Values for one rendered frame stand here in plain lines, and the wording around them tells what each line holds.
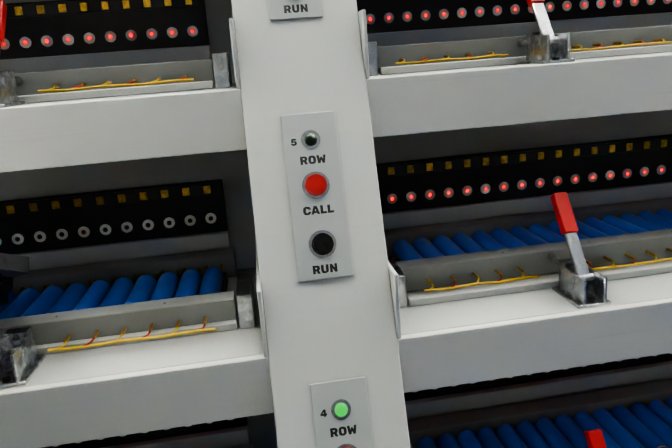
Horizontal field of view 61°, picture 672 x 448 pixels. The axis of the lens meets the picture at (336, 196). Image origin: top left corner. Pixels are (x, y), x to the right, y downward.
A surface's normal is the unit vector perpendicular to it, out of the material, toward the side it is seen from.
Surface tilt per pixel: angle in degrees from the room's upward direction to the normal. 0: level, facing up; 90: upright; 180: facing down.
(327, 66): 90
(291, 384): 90
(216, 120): 108
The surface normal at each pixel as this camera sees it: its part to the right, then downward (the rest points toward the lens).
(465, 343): 0.14, 0.22
